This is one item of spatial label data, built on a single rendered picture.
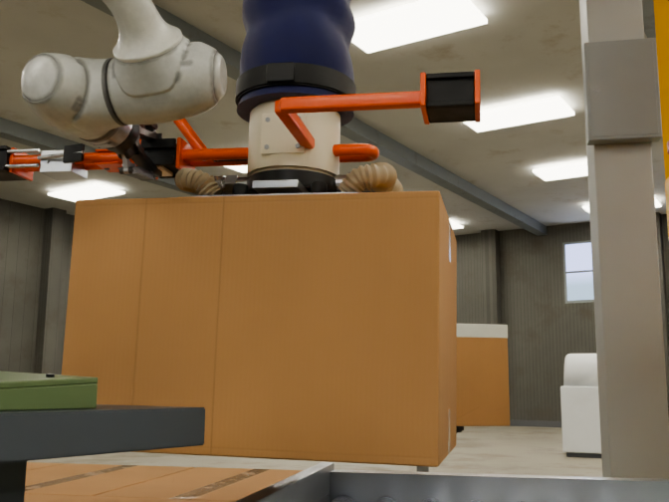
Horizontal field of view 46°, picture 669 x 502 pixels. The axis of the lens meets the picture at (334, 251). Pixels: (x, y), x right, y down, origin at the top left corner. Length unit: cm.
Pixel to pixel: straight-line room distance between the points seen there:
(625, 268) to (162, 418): 174
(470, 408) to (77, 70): 232
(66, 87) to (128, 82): 9
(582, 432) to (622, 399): 701
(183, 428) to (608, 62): 188
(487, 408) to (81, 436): 257
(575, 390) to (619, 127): 710
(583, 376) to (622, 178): 705
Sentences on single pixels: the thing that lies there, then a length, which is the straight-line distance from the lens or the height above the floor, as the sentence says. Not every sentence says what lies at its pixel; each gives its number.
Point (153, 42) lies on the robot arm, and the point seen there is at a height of 124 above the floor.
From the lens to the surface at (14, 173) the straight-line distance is 167.
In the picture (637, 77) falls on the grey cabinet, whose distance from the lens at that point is 245.
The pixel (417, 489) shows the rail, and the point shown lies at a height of 57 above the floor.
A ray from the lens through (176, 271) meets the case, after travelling 125.
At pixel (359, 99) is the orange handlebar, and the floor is 119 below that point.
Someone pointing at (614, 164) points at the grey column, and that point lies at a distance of 241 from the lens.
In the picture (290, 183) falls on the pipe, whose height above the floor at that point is 111.
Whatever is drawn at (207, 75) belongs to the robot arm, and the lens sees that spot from 115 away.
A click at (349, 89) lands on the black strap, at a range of 145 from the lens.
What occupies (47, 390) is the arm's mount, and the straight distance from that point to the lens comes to 77.
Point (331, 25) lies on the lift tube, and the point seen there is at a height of 141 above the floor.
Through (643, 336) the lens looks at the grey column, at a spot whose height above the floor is 91.
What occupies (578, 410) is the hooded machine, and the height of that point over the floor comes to 51.
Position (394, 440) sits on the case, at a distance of 115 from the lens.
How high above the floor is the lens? 77
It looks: 10 degrees up
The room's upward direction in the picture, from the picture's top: straight up
